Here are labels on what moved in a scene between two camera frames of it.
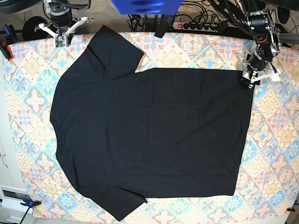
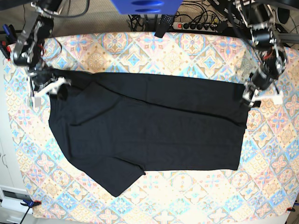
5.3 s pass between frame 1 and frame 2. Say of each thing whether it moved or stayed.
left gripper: moved
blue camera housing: stayed
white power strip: stayed
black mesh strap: stayed
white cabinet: stayed
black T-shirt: moved
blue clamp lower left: stayed
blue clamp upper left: stayed
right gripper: moved
